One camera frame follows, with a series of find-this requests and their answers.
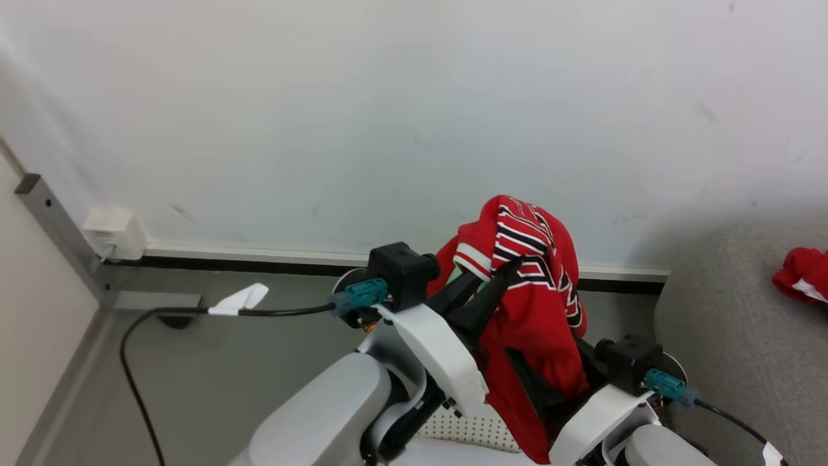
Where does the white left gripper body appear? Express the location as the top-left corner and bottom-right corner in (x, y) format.
(354, 302), (490, 419)

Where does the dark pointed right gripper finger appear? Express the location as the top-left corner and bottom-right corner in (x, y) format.
(508, 348), (567, 423)
(572, 337), (610, 392)

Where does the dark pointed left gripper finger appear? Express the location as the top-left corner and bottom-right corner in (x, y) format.
(446, 257), (525, 345)
(426, 272), (486, 318)

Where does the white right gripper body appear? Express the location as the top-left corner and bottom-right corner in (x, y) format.
(549, 383), (662, 466)

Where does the red jersey with striped lettering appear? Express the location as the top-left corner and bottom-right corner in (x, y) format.
(427, 194), (589, 465)

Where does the red garment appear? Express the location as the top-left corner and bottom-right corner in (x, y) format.
(772, 247), (828, 305)

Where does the grey fabric sofa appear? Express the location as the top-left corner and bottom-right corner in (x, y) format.
(653, 223), (828, 466)

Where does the white perforated laundry basket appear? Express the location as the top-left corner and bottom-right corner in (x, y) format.
(388, 401), (541, 466)

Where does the black baseboard strip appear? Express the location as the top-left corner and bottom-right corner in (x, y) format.
(120, 256), (667, 296)

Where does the beige partition panel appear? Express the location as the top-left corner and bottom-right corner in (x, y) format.
(0, 152), (102, 466)

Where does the teal right cable connector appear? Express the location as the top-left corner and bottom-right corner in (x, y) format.
(645, 369), (699, 407)

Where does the teal cable connector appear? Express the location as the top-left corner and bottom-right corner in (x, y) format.
(332, 278), (389, 317)
(645, 369), (699, 407)

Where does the teal left cable connector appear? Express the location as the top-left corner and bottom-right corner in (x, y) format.
(332, 278), (389, 317)

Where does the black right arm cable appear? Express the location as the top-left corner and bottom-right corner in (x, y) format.
(695, 400), (787, 466)

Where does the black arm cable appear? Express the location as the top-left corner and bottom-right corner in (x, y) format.
(119, 303), (338, 466)
(695, 400), (787, 466)

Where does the white wall cable trunking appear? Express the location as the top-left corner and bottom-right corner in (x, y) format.
(144, 243), (671, 283)

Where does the white left cable label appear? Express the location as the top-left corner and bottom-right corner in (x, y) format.
(208, 283), (270, 317)

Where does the grey aluminium foot bracket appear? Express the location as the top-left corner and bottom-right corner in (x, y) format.
(113, 291), (203, 313)

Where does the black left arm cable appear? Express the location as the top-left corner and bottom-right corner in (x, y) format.
(119, 303), (338, 466)

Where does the white wall socket box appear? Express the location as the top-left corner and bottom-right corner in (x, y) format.
(83, 206), (148, 261)

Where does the grey aluminium frame post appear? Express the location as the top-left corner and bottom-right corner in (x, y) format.
(14, 173), (112, 306)

